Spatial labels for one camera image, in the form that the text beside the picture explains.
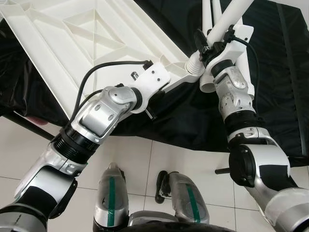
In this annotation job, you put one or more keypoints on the silver left robot leg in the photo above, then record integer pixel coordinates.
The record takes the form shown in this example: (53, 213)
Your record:
(120, 193)

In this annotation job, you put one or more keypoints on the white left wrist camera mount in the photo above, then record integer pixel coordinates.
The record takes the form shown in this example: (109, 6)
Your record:
(154, 79)

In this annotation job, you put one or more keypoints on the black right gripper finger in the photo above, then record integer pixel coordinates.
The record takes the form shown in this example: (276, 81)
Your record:
(201, 40)
(229, 36)

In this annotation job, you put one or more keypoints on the silver right robot leg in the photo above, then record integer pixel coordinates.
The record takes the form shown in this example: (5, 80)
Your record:
(183, 193)

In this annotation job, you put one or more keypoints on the silver robot leg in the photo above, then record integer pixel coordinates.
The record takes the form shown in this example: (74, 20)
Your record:
(120, 193)
(183, 193)

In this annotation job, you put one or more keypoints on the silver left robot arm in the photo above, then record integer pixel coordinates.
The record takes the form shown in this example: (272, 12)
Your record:
(101, 116)

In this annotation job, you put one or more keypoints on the black metal table leg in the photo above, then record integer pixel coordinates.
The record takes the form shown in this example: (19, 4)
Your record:
(34, 128)
(222, 170)

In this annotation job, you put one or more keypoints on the white plastic table top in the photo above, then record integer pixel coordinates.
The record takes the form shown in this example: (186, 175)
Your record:
(48, 38)

